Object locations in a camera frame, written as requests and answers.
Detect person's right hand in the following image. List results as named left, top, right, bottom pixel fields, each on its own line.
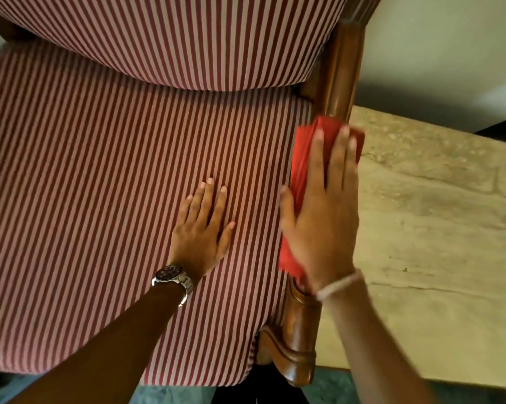
left=278, top=125, right=361, bottom=292

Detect person's left hand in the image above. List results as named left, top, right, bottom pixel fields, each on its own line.
left=167, top=177, right=237, bottom=286

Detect red cleaning cloth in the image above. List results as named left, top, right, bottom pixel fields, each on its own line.
left=277, top=114, right=366, bottom=287

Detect person's right forearm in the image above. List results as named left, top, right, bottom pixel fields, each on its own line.
left=320, top=278, right=437, bottom=404

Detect person's left forearm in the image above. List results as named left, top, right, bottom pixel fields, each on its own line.
left=6, top=284, right=187, bottom=404

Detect silver wristwatch dark dial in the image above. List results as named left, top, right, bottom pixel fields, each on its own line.
left=151, top=265, right=195, bottom=308

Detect white wrist band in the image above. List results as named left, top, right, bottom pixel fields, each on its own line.
left=315, top=269, right=364, bottom=302

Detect red striped wooden chair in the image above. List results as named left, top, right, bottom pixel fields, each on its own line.
left=0, top=0, right=384, bottom=388

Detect person's dark trousers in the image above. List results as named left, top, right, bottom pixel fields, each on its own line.
left=211, top=364, right=310, bottom=404

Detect black furniture edge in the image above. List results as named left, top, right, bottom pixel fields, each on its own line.
left=474, top=114, right=506, bottom=147

